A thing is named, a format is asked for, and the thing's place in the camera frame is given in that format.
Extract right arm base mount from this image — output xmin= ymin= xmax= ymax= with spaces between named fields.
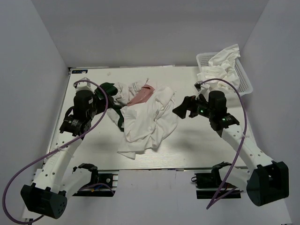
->
xmin=191 ymin=162 xmax=241 ymax=200

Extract white cloths in basket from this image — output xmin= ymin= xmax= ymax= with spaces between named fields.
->
xmin=197 ymin=44 xmax=240 ymax=94

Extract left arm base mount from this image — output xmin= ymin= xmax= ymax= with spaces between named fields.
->
xmin=72 ymin=163 xmax=115 ymax=197

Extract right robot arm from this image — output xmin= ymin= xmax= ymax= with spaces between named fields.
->
xmin=173 ymin=91 xmax=289 ymax=206

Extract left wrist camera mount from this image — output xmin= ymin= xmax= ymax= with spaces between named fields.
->
xmin=73 ymin=77 xmax=93 ymax=92

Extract white and green t-shirt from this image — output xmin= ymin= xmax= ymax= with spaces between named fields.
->
xmin=100 ymin=82 xmax=125 ymax=132

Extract blue label sticker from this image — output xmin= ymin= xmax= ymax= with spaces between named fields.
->
xmin=71 ymin=69 xmax=88 ymax=74

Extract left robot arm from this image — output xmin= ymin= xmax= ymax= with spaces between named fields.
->
xmin=21 ymin=90 xmax=106 ymax=219

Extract white t-shirt on table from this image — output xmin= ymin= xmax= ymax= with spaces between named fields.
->
xmin=117 ymin=78 xmax=178 ymax=159

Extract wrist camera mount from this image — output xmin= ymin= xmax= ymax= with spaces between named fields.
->
xmin=73 ymin=77 xmax=93 ymax=92
xmin=194 ymin=81 xmax=210 ymax=98

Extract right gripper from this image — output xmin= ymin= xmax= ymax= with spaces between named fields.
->
xmin=172 ymin=92 xmax=214 ymax=119

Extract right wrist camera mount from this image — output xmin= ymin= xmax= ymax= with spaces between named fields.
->
xmin=194 ymin=81 xmax=210 ymax=98

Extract white plastic basket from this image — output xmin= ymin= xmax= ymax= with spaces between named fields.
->
xmin=196 ymin=52 xmax=253 ymax=96

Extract pink t-shirt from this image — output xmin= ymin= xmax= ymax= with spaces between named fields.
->
xmin=127 ymin=84 xmax=155 ymax=106

